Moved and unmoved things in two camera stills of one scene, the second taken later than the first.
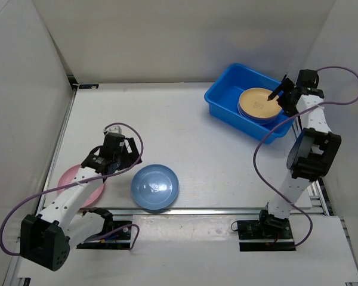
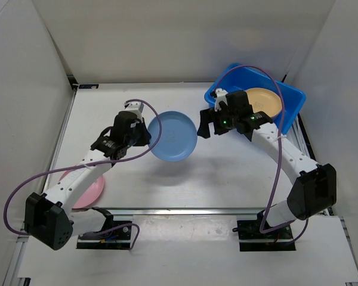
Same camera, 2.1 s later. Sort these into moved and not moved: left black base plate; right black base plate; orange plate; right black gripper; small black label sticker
Moved: right black gripper
Not moved: small black label sticker; right black base plate; left black base plate; orange plate
